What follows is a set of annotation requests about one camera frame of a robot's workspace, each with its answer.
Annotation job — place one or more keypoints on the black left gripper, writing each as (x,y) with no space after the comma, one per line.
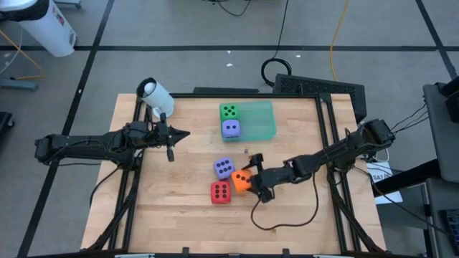
(156,135)

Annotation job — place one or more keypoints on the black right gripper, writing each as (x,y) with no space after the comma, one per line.
(270,176)

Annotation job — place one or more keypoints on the orange foam die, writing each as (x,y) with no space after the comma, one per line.
(241,181)

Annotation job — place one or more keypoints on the purple foam die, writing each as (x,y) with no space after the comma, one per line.
(231,129)
(224,168)

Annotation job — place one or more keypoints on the red foam die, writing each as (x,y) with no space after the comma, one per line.
(221,192)

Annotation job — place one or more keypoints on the teal translucent plastic bin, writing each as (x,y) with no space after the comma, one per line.
(260,122)

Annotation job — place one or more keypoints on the green foam die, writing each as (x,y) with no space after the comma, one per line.
(229,112)

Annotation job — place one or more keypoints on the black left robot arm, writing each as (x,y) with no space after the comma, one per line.
(82,147)

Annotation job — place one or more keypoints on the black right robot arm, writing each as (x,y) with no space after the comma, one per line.
(340,152)

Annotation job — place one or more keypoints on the black table edge clamp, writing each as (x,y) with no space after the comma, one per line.
(285,251)
(185,251)

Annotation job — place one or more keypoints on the white paper label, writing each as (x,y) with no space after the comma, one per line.
(380,176)

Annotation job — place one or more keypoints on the white trash bin black lid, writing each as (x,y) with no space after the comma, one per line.
(46,32)

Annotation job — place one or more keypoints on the grey floor foot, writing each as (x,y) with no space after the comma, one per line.
(18,85)

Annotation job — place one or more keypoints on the black floor equipment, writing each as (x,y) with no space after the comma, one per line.
(5,122)

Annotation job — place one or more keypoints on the black keyboard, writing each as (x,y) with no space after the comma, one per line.
(452,229)

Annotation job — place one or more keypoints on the black aluminium table frame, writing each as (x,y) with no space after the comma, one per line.
(201,95)

